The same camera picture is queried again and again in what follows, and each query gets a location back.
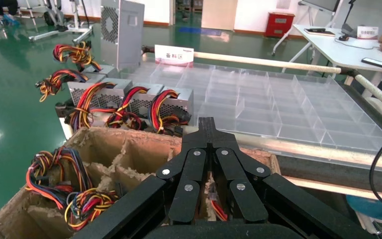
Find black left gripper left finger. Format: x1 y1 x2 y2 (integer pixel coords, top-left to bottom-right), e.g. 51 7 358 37
155 117 209 224

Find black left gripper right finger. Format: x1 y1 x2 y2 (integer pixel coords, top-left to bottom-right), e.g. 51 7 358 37
207 117 272 223

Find grey power supply with cables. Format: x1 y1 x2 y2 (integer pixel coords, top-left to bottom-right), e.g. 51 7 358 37
52 41 119 79
66 78 133 132
207 184 228 222
64 188 120 232
35 69 112 103
24 147 95 212
147 86 195 137
104 83 165 132

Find brown cardboard divider box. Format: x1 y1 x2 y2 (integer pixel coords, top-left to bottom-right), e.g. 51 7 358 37
0 126 281 239

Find clear acrylic divided tray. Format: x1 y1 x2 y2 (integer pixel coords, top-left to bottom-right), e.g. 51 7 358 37
118 61 382 166

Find white placard with red print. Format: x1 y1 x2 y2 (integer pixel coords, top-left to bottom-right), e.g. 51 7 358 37
154 44 195 67

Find red metal cabinet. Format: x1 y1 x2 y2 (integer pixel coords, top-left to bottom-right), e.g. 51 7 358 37
264 11 295 38

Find grey computer tower case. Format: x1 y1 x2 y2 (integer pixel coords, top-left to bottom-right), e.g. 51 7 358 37
99 0 146 71

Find blue office chair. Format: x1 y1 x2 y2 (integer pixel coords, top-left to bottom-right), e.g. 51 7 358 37
346 194 382 239

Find black tablet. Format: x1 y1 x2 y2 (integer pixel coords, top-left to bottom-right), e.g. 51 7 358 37
304 27 337 37

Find white desk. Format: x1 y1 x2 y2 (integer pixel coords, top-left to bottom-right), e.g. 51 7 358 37
272 23 382 100

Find black smartphone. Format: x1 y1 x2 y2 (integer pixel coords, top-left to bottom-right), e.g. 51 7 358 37
361 57 382 71

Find black monitor stand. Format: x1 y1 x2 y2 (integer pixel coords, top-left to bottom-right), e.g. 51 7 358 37
341 0 358 35

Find small white printed box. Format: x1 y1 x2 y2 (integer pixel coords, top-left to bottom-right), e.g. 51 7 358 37
357 25 380 40

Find white metal stand base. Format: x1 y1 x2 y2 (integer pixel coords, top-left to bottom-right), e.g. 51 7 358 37
16 0 95 43

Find dark workbench frame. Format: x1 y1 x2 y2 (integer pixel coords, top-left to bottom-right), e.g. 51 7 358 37
277 155 382 195

